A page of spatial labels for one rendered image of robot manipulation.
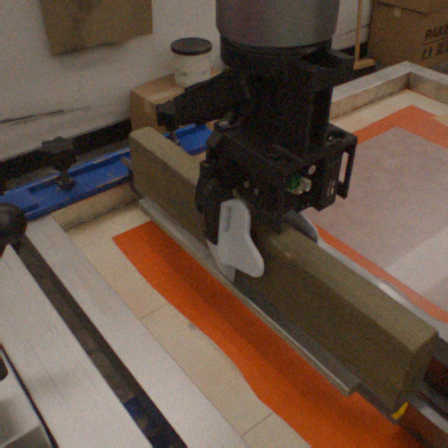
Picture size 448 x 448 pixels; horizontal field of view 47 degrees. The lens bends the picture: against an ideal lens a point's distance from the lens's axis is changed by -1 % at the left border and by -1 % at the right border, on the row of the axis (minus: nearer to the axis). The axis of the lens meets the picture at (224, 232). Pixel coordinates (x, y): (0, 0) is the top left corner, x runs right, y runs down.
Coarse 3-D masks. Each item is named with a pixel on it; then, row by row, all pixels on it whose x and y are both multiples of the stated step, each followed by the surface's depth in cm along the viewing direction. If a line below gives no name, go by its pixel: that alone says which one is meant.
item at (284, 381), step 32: (416, 224) 65; (352, 256) 61; (384, 256) 61; (416, 256) 61; (416, 288) 56; (256, 320) 53; (224, 352) 50; (256, 352) 50; (288, 352) 50; (256, 384) 47; (288, 384) 47; (320, 384) 47; (288, 416) 45; (320, 416) 45; (352, 416) 45; (384, 416) 45
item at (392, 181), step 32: (384, 128) 85; (416, 128) 85; (384, 160) 77; (416, 160) 77; (352, 192) 71; (384, 192) 71; (416, 192) 71; (320, 224) 65; (352, 224) 65; (384, 224) 65; (128, 256) 61; (160, 256) 61; (160, 288) 57; (192, 288) 57; (224, 288) 57; (192, 320) 53; (224, 320) 53
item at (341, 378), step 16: (144, 208) 54; (160, 208) 54; (160, 224) 52; (176, 224) 52; (176, 240) 51; (192, 240) 50; (192, 256) 49; (208, 256) 48; (240, 288) 45; (256, 304) 43; (272, 320) 42; (288, 320) 42; (288, 336) 41; (304, 336) 41; (304, 352) 40; (320, 352) 39; (320, 368) 39; (336, 368) 38; (336, 384) 38; (352, 384) 37
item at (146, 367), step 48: (336, 96) 87; (384, 96) 94; (432, 96) 94; (48, 240) 57; (96, 288) 52; (96, 336) 49; (144, 336) 47; (144, 384) 43; (192, 384) 43; (192, 432) 40
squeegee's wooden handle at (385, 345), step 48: (144, 144) 52; (144, 192) 56; (192, 192) 47; (288, 240) 40; (288, 288) 40; (336, 288) 36; (336, 336) 38; (384, 336) 33; (432, 336) 33; (384, 384) 35
